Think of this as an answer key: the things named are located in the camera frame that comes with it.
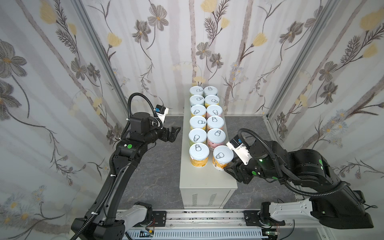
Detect orange label can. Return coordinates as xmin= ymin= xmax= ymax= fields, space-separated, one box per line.
xmin=212 ymin=146 xmax=234 ymax=171

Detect yellow label can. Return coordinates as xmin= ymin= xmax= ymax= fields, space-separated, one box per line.
xmin=205 ymin=95 xmax=220 ymax=108
xmin=189 ymin=116 xmax=207 ymax=131

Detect pink label can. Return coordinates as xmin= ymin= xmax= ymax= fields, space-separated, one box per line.
xmin=207 ymin=128 xmax=226 ymax=151

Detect red label can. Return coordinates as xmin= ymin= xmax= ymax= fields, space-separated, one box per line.
xmin=207 ymin=116 xmax=225 ymax=131

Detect green label can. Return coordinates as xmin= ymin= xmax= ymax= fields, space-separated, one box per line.
xmin=189 ymin=86 xmax=204 ymax=96

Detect teal brown label can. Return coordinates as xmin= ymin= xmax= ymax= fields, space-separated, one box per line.
xmin=204 ymin=86 xmax=219 ymax=97

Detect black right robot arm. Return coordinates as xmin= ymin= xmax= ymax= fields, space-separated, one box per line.
xmin=224 ymin=128 xmax=374 ymax=230

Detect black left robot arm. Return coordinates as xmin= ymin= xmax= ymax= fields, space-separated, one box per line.
xmin=71 ymin=93 xmax=181 ymax=240

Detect grey metal counter cabinet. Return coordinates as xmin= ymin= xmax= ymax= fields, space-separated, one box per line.
xmin=180 ymin=89 xmax=238 ymax=209

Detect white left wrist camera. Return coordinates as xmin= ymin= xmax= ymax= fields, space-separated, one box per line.
xmin=155 ymin=105 xmax=169 ymax=123

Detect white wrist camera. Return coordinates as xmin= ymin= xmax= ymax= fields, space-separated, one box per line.
xmin=155 ymin=105 xmax=169 ymax=123
xmin=226 ymin=135 xmax=251 ymax=167

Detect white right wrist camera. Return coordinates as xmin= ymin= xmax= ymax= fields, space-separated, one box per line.
xmin=226 ymin=135 xmax=251 ymax=167

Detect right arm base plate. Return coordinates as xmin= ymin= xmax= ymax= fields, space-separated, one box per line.
xmin=243 ymin=211 xmax=286 ymax=229

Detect white slotted cable duct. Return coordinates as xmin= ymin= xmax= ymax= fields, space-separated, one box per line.
xmin=127 ymin=229 xmax=268 ymax=240

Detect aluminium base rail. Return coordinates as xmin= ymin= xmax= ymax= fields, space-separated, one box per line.
xmin=80 ymin=208 xmax=328 ymax=231

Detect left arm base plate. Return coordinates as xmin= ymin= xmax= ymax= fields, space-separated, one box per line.
xmin=143 ymin=211 xmax=167 ymax=227

